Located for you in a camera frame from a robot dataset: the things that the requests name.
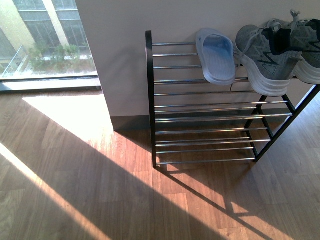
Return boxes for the light blue slide slipper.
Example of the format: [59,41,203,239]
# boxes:
[195,28,236,86]

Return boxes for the grey knit sneaker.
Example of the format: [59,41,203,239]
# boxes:
[234,21,303,97]
[283,10,320,85]

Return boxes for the black metal shoe rack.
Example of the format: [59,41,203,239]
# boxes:
[145,31,320,168]

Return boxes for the grey window frame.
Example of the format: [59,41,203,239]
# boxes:
[0,0,101,92]

